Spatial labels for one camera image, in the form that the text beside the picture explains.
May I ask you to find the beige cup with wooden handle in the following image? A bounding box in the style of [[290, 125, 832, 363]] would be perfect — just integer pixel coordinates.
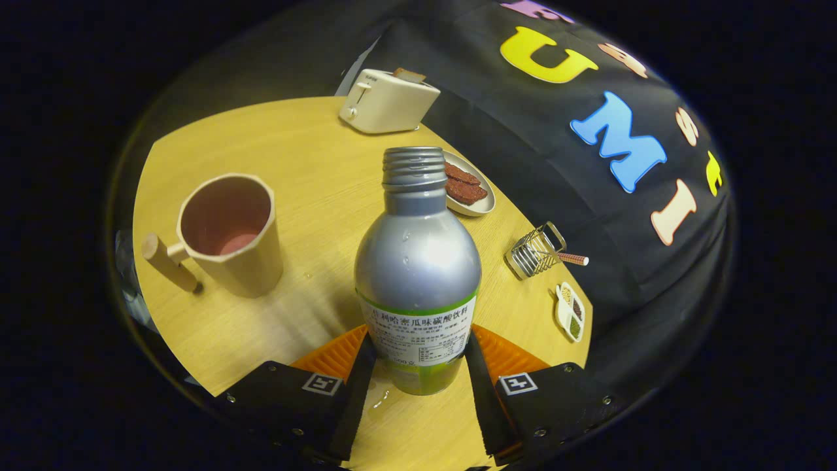
[[142, 173, 284, 299]]

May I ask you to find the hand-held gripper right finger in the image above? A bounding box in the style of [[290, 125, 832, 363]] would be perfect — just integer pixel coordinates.
[[464, 324, 622, 466]]

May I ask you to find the silver juice bottle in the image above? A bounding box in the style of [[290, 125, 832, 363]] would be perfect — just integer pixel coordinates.
[[354, 146, 483, 396]]

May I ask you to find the wooden table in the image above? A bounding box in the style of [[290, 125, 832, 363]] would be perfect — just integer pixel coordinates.
[[133, 97, 594, 471]]

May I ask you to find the wire straw holder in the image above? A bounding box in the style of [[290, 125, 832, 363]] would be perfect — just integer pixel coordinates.
[[504, 221, 568, 281]]

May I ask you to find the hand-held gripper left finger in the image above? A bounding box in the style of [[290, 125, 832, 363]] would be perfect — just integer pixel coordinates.
[[213, 324, 377, 464]]

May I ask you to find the brown meat slice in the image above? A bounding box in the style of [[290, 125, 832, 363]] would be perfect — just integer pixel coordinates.
[[446, 178, 488, 205], [445, 162, 481, 186]]

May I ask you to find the white divided seasoning dish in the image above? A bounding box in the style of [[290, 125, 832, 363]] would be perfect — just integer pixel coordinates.
[[555, 282, 585, 343]]

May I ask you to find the white plate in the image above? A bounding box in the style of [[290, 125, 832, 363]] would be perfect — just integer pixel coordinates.
[[442, 150, 496, 218]]

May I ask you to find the black backdrop cloth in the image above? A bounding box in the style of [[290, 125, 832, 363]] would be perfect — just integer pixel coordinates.
[[108, 0, 733, 419]]

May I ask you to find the white toaster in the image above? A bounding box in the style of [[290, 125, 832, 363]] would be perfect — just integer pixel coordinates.
[[338, 68, 441, 135]]

